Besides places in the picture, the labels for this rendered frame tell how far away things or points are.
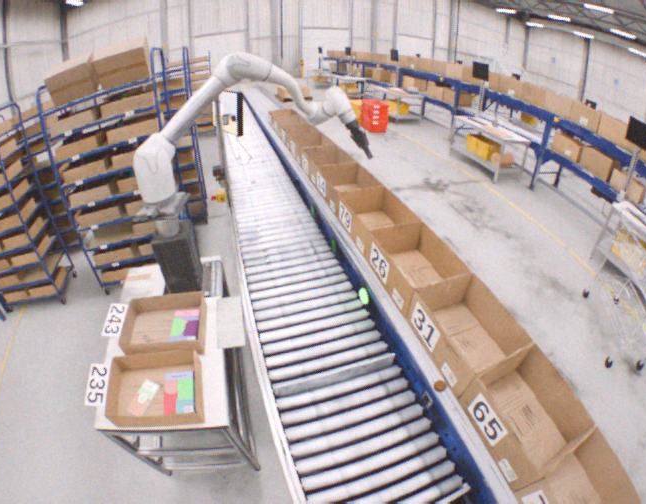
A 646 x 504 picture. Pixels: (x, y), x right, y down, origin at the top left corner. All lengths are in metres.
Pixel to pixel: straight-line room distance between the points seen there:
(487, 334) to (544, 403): 0.38
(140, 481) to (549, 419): 2.05
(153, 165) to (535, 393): 1.67
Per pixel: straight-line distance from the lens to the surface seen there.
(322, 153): 2.46
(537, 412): 1.23
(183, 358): 1.31
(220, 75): 1.54
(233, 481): 1.89
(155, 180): 1.32
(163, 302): 1.55
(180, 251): 1.46
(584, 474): 1.27
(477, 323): 1.33
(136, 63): 2.39
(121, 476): 2.17
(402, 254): 1.56
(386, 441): 1.13
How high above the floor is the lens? 1.81
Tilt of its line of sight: 37 degrees down
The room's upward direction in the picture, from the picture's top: straight up
